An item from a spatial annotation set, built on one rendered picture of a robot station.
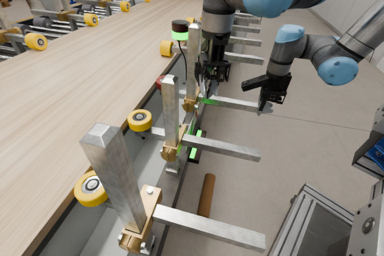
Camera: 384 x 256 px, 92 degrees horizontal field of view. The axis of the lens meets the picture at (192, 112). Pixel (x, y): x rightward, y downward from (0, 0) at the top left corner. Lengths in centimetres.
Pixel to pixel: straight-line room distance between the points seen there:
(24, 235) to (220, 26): 58
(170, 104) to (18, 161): 42
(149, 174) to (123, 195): 52
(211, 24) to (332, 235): 127
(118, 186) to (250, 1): 35
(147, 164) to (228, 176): 86
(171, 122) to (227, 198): 106
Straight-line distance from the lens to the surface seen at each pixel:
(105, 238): 78
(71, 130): 69
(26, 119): 81
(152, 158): 88
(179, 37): 66
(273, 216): 155
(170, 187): 71
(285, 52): 69
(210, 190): 142
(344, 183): 199
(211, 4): 45
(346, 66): 59
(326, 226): 143
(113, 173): 28
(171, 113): 50
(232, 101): 81
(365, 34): 59
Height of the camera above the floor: 134
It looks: 41 degrees down
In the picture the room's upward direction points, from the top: 3 degrees clockwise
